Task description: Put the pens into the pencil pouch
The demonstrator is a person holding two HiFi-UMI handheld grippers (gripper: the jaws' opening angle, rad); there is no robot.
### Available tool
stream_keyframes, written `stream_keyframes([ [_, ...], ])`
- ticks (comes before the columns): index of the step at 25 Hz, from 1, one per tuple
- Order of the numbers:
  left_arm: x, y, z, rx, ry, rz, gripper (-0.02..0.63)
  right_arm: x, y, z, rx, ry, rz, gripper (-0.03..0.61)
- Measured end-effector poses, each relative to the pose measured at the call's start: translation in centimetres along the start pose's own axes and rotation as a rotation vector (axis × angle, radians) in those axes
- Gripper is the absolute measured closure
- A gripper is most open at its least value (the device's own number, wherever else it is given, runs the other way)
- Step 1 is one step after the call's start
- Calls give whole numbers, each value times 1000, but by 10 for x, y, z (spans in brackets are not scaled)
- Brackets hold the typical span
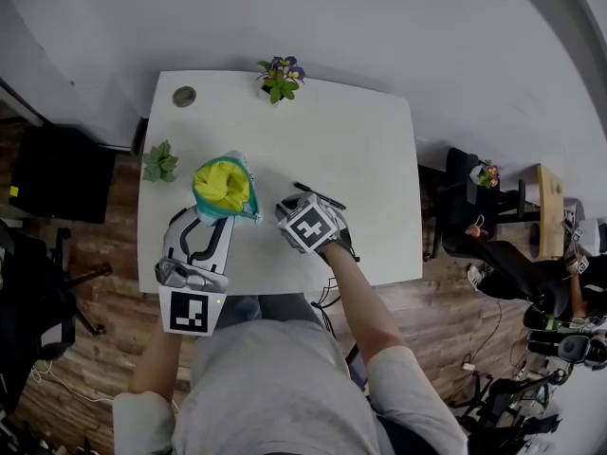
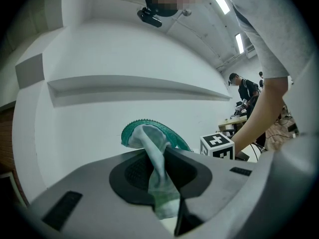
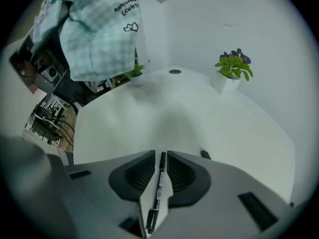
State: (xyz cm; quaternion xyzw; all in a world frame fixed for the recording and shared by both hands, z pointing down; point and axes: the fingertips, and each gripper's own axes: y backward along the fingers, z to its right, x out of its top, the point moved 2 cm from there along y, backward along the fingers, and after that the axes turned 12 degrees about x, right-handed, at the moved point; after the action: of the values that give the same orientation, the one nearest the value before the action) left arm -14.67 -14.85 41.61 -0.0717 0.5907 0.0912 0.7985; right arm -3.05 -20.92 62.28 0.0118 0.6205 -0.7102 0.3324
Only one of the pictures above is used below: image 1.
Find small pink trinket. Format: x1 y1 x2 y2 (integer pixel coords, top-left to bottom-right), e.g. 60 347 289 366
466 214 490 242

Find person's grey shirt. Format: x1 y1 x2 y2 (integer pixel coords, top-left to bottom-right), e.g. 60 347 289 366
112 317 471 455

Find person's right forearm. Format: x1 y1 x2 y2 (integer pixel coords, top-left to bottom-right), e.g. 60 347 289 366
321 241 410 365

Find person's blue jeans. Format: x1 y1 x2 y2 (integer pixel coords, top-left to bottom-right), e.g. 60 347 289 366
221 292 324 332

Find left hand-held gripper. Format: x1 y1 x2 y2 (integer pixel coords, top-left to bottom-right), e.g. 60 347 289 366
154 206 236 337

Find black cabinet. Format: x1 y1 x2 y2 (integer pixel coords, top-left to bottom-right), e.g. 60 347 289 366
9 125 118 225

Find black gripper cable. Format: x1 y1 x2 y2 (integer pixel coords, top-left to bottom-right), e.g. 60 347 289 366
311 247 362 313

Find grey round cable grommet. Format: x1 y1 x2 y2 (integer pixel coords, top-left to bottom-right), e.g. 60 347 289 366
171 85 198 110

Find white table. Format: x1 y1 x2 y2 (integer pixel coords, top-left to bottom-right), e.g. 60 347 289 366
137 69 425 298

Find teal yellow pencil pouch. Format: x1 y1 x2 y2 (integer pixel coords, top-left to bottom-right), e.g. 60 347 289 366
191 150 265 228

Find black reclined office chair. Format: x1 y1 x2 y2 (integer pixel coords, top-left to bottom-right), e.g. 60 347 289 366
439 146 571 322

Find black pen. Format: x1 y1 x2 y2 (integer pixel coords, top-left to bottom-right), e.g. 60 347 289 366
292 180 348 210

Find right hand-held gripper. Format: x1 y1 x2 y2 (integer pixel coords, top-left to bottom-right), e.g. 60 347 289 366
274 192 355 256

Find person's left forearm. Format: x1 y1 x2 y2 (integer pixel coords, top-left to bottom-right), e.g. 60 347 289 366
128 331 185 403

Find pink yellow flower potted plant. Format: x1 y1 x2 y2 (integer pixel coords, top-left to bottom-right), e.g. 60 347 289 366
469 159 501 191

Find small green succulent plant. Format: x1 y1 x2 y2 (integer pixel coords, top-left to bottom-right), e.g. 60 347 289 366
141 139 181 185

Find light wooden desk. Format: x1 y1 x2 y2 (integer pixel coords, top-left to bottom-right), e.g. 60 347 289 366
536 162 566 262

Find purple flower potted plant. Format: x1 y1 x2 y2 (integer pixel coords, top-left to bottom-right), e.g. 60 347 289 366
256 55 307 106

